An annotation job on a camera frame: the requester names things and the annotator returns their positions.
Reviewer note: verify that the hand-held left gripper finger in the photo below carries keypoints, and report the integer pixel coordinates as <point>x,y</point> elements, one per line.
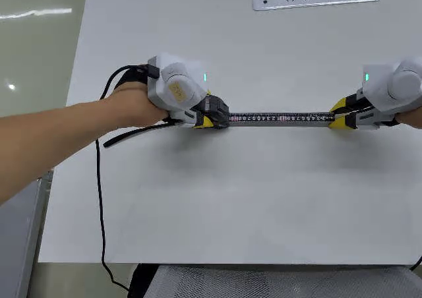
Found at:
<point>203,121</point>
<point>203,105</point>

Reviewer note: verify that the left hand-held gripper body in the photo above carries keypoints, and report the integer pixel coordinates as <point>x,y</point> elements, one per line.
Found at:
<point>171,80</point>

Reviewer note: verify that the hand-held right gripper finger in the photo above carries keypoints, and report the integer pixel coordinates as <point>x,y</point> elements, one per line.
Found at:
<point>357,120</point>
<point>346,103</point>

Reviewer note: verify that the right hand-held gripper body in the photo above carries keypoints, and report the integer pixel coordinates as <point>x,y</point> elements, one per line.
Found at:
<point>392,83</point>

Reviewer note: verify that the black tape measure with blade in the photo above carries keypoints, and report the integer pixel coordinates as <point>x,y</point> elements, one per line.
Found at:
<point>280,117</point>

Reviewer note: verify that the person's left forearm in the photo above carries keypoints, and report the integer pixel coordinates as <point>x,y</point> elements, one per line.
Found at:
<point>49,143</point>

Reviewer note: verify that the person's right hand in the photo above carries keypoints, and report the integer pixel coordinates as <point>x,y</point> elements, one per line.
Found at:
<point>410,118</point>

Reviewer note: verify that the person's left hand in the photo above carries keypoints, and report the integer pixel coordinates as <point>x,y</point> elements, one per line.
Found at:
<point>135,103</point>

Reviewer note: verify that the grey mesh chair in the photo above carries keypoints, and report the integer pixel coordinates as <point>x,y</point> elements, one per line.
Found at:
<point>263,281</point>

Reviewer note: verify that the grey cabinet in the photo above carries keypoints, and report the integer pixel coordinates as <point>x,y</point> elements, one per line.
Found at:
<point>19,238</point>

